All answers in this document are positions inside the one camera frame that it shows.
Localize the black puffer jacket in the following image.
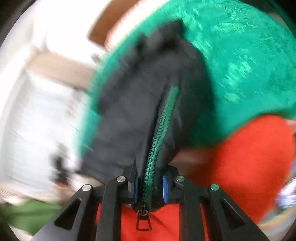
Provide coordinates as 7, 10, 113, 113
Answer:
81, 20, 213, 232

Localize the red orange fleece garment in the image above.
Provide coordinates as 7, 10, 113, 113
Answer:
108, 115, 294, 240

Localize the green plush blanket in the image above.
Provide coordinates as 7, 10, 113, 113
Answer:
76, 0, 296, 149

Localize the wooden bed headboard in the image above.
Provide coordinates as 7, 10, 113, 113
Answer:
88, 0, 139, 47

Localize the pink striped bed sheet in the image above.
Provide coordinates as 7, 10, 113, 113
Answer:
104, 0, 168, 51

